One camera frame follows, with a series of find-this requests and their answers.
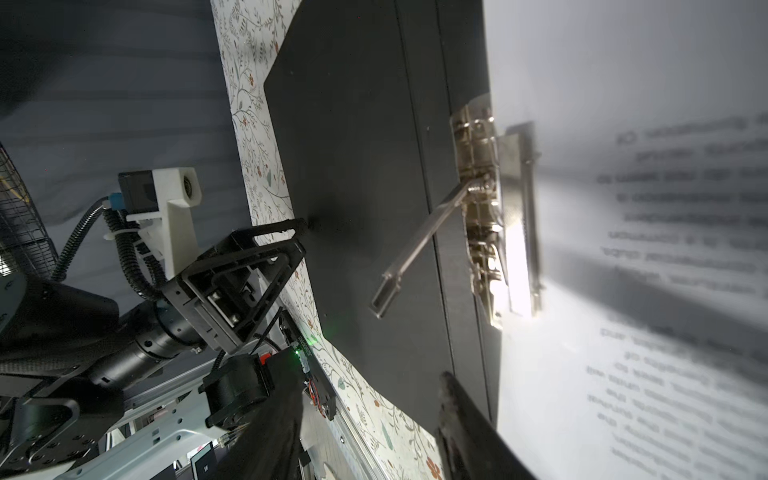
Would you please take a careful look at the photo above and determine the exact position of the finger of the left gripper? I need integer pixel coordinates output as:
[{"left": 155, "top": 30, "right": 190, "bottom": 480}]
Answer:
[{"left": 179, "top": 217, "right": 310, "bottom": 337}]

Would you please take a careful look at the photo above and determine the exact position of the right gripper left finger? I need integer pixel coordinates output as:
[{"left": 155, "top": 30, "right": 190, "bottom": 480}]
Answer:
[{"left": 206, "top": 353, "right": 305, "bottom": 479}]

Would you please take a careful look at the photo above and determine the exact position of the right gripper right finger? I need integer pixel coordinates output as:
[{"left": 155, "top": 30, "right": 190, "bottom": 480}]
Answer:
[{"left": 435, "top": 372, "right": 534, "bottom": 480}]

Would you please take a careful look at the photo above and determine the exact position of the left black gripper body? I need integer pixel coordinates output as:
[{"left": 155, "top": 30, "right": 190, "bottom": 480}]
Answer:
[{"left": 163, "top": 239, "right": 282, "bottom": 354}]

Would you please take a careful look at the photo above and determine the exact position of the printed paper sheet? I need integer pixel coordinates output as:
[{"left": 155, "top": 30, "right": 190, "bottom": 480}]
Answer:
[{"left": 484, "top": 1, "right": 767, "bottom": 479}]

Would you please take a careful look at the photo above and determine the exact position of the orange folder black inside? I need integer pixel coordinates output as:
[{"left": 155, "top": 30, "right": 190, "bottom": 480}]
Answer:
[{"left": 265, "top": 1, "right": 500, "bottom": 431}]

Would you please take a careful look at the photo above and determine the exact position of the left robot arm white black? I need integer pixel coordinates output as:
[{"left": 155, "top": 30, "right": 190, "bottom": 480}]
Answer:
[{"left": 1, "top": 219, "right": 307, "bottom": 478}]

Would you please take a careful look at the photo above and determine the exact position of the metal folder clip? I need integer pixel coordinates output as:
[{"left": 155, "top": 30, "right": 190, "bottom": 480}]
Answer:
[{"left": 370, "top": 93, "right": 541, "bottom": 328}]

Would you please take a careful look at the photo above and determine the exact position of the floral table mat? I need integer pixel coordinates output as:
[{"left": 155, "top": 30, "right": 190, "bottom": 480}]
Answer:
[{"left": 210, "top": 1, "right": 448, "bottom": 479}]

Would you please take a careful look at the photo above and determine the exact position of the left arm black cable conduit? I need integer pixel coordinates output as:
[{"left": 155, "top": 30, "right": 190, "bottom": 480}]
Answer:
[{"left": 50, "top": 197, "right": 166, "bottom": 301}]

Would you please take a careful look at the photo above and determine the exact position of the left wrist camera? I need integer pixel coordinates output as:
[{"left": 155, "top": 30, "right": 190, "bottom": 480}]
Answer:
[{"left": 118, "top": 167, "right": 202, "bottom": 279}]

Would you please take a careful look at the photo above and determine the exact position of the black wire mesh basket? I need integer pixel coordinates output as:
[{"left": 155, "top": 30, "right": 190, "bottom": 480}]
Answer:
[{"left": 1, "top": 147, "right": 58, "bottom": 278}]

